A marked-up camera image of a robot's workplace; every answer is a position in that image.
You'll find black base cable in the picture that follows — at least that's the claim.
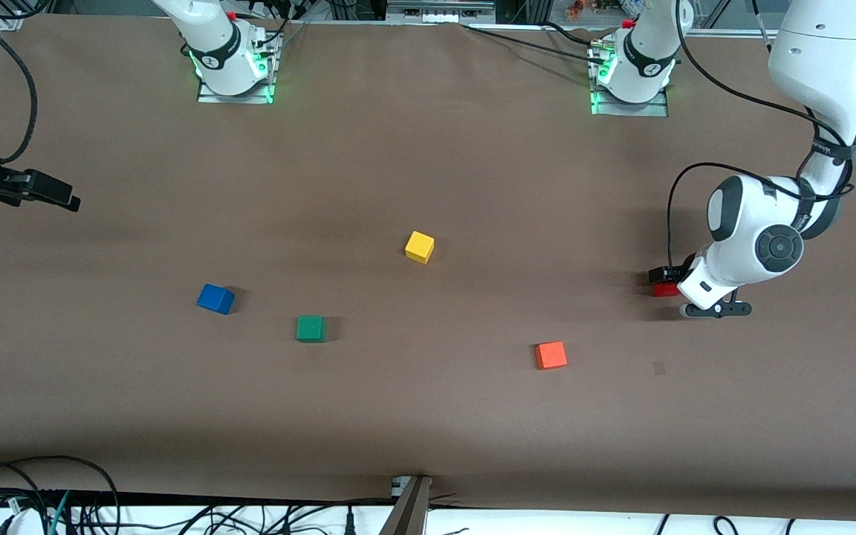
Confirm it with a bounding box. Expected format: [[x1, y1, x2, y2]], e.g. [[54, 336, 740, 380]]
[[541, 21, 595, 45], [461, 25, 598, 60]]

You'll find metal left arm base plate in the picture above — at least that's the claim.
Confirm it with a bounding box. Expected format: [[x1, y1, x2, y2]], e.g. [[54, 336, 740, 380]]
[[590, 73, 670, 117]]

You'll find brown table cover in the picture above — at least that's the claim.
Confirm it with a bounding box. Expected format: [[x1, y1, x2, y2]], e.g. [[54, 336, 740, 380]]
[[0, 13, 856, 521]]

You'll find teal cable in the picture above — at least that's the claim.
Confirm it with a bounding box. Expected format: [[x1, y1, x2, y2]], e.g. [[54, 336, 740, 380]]
[[46, 490, 72, 535]]

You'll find black looped cable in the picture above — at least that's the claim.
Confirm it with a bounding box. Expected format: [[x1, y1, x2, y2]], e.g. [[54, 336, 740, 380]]
[[0, 455, 121, 535]]

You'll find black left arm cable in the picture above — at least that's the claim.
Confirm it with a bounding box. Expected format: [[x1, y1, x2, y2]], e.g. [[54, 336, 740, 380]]
[[667, 0, 856, 273]]

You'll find grey power strip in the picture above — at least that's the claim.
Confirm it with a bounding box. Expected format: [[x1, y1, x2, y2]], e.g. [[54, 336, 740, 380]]
[[387, 0, 496, 23]]

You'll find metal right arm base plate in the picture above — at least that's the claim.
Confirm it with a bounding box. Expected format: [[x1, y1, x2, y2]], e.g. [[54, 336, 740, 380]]
[[196, 33, 277, 105]]

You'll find blue block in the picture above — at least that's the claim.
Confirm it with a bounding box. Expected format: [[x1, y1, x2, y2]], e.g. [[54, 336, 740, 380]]
[[196, 283, 236, 316]]

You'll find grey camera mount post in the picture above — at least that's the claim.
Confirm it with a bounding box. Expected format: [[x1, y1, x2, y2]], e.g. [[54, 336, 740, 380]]
[[380, 476, 432, 535]]

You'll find orange block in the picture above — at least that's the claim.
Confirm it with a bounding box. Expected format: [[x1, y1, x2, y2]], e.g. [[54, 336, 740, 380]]
[[534, 341, 568, 371]]

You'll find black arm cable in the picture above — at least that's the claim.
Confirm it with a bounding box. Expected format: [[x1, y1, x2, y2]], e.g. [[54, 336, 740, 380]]
[[0, 0, 38, 166], [667, 0, 856, 273]]

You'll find yellow block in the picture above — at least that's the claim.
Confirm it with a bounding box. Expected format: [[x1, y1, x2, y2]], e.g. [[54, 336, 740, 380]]
[[404, 230, 435, 265]]

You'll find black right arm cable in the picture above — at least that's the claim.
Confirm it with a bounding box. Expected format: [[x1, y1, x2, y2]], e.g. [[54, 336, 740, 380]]
[[0, 0, 38, 166]]

